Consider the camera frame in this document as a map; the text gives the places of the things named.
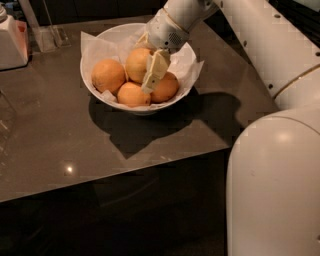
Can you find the orange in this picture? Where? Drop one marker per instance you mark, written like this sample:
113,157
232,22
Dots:
136,64
108,74
131,95
166,89

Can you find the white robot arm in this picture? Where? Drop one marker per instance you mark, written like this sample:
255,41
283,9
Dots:
273,176

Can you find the white paper liner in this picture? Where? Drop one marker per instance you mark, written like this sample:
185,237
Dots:
100,50

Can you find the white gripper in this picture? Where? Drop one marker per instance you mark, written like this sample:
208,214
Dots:
164,33

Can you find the white appliance with red label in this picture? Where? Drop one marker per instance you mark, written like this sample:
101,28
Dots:
13,41

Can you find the clear acrylic stand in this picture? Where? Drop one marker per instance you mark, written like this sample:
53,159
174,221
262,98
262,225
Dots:
48,38

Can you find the white ceramic bowl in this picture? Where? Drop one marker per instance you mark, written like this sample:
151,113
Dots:
113,35

